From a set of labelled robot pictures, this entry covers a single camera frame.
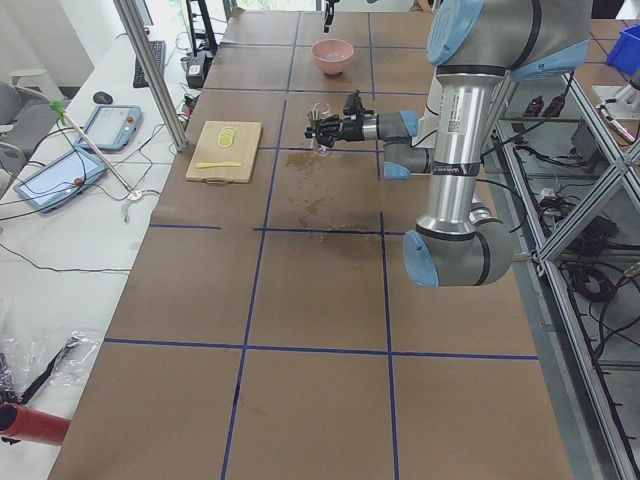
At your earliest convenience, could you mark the red thermos bottle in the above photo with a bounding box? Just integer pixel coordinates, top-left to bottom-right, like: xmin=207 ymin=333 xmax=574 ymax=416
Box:
xmin=1 ymin=403 xmax=71 ymax=446

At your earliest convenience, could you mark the yellow plastic knife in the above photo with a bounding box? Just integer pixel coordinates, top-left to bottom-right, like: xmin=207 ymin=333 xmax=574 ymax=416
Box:
xmin=195 ymin=161 xmax=243 ymax=169

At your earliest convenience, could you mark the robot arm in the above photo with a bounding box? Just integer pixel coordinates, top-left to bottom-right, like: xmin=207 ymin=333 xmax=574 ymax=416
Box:
xmin=306 ymin=1 xmax=592 ymax=288

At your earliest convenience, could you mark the black computer mouse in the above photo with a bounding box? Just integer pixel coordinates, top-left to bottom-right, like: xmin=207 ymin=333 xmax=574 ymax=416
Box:
xmin=93 ymin=91 xmax=113 ymax=105

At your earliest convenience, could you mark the clear wine glass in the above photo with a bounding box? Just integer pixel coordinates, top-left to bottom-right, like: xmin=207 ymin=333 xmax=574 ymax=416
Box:
xmin=309 ymin=102 xmax=331 ymax=157

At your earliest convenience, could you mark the blue teach pendant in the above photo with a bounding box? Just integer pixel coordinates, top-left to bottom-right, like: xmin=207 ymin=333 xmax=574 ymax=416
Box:
xmin=82 ymin=105 xmax=142 ymax=152
xmin=13 ymin=149 xmax=107 ymax=213

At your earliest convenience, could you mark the steel cone jigger cup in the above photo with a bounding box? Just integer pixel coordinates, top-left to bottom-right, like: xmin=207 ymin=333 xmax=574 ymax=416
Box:
xmin=307 ymin=107 xmax=323 ymax=152

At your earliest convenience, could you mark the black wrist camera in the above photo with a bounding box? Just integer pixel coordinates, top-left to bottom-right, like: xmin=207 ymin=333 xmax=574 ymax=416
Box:
xmin=343 ymin=90 xmax=375 ymax=118

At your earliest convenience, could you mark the wooden cutting board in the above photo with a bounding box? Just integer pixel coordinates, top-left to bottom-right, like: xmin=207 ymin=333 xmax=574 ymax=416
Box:
xmin=185 ymin=121 xmax=262 ymax=183

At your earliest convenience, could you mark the pink bowl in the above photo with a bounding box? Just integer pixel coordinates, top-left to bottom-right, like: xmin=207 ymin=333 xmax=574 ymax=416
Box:
xmin=311 ymin=39 xmax=354 ymax=75

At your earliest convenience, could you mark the aluminium frame post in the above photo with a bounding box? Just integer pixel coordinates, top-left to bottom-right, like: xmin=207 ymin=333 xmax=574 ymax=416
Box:
xmin=113 ymin=0 xmax=187 ymax=152

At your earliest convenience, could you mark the black keyboard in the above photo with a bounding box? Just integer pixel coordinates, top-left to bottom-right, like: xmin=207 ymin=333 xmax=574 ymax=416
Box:
xmin=132 ymin=39 xmax=167 ymax=89

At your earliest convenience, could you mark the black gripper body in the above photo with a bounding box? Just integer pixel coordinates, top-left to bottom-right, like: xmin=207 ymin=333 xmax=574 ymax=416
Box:
xmin=323 ymin=0 xmax=338 ymax=33
xmin=322 ymin=117 xmax=364 ymax=143

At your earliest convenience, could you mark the crumpled clear plastic bag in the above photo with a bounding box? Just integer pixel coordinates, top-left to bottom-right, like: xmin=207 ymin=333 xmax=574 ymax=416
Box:
xmin=1 ymin=329 xmax=103 ymax=405

